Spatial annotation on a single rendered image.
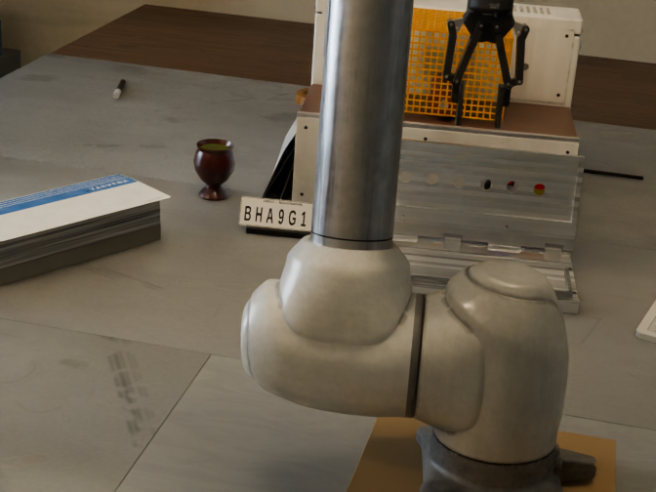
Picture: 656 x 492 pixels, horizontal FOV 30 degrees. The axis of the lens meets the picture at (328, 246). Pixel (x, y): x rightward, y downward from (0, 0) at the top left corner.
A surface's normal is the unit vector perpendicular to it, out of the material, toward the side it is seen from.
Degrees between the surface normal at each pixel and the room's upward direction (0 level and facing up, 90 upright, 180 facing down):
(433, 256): 0
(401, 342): 52
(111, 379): 0
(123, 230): 90
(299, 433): 0
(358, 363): 73
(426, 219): 79
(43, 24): 90
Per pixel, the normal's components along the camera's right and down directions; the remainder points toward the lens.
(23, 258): 0.70, 0.32
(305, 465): 0.07, -0.92
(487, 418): -0.29, 0.35
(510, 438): 0.03, 0.44
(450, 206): -0.10, 0.20
